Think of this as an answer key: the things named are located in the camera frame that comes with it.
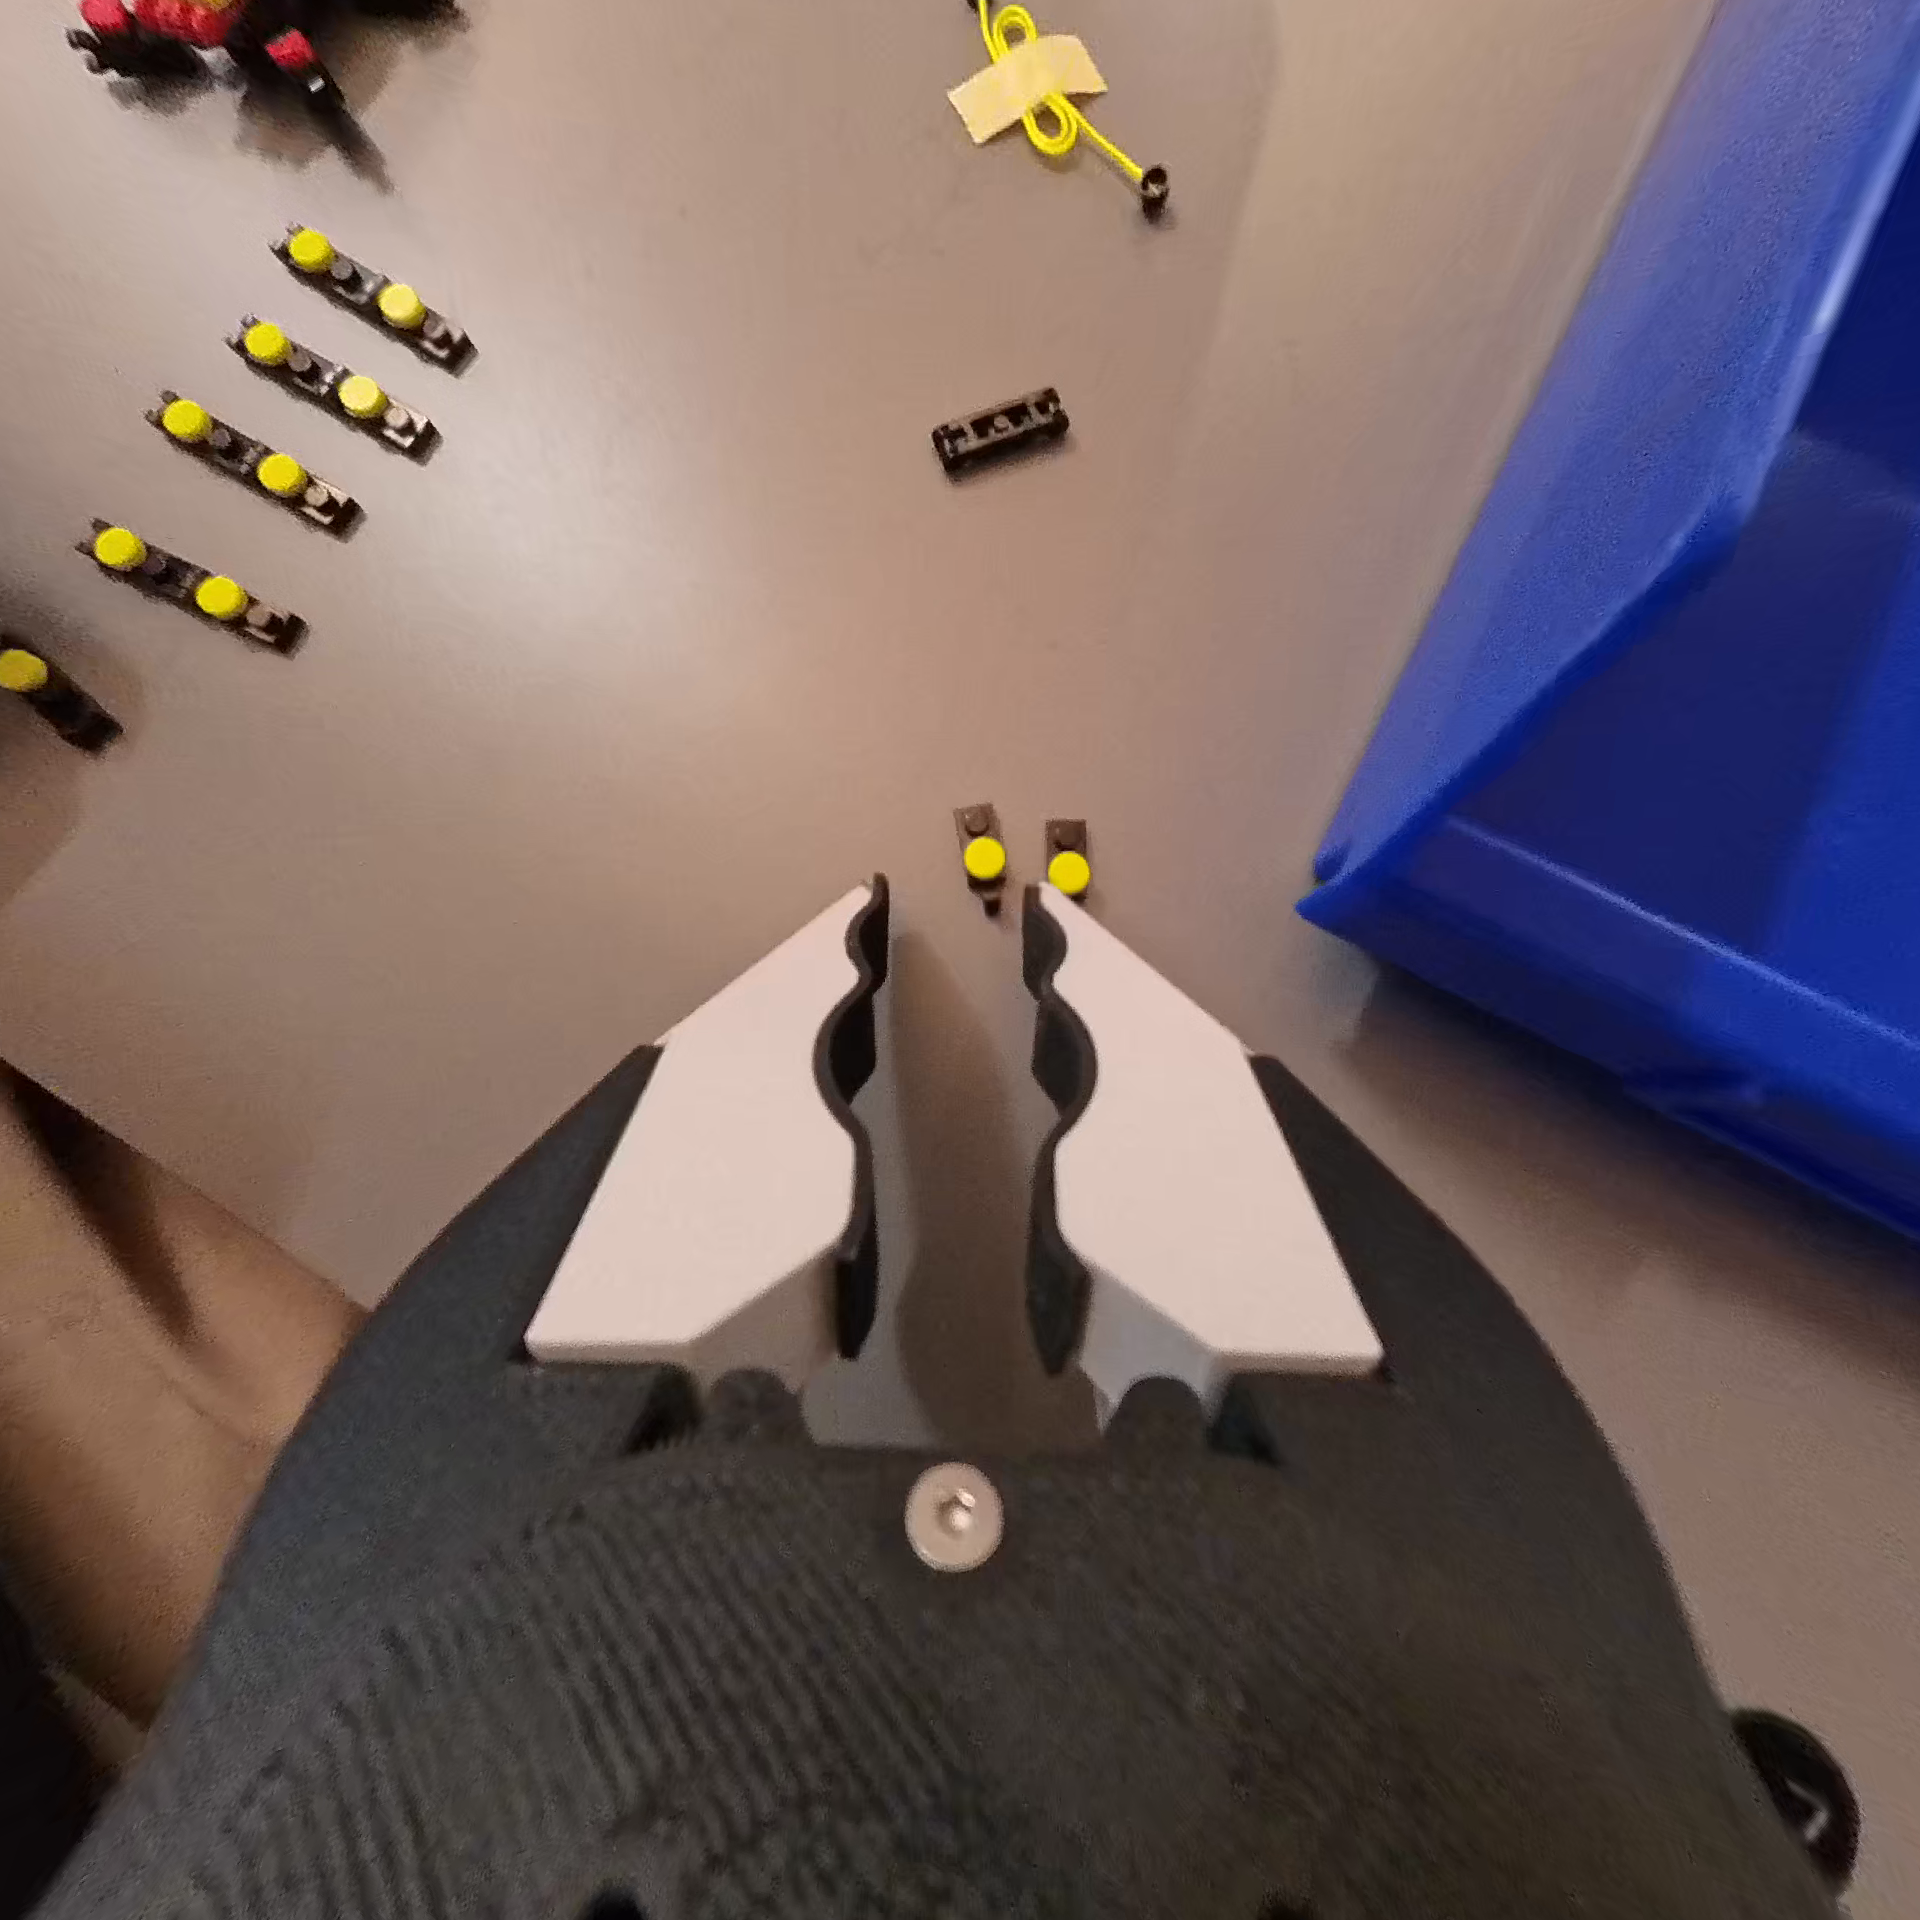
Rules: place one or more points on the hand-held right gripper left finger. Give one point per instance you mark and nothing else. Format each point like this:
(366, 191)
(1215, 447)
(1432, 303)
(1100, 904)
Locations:
(690, 1200)

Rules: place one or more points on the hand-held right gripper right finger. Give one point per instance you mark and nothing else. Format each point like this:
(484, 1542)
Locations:
(1215, 1215)

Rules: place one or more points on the small black plate yellow tile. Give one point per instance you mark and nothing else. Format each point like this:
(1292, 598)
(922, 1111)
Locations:
(984, 861)
(1068, 873)

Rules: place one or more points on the black lego strip yellow tiles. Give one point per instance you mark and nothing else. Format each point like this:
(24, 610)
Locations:
(21, 671)
(187, 420)
(310, 248)
(119, 548)

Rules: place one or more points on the yellow black lego model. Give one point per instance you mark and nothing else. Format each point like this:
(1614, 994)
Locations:
(165, 22)

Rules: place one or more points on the blue plastic bin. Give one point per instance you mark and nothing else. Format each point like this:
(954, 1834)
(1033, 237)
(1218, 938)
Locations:
(1651, 524)

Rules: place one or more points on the masking tape piece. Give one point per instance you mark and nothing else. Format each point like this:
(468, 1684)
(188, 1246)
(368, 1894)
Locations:
(999, 98)

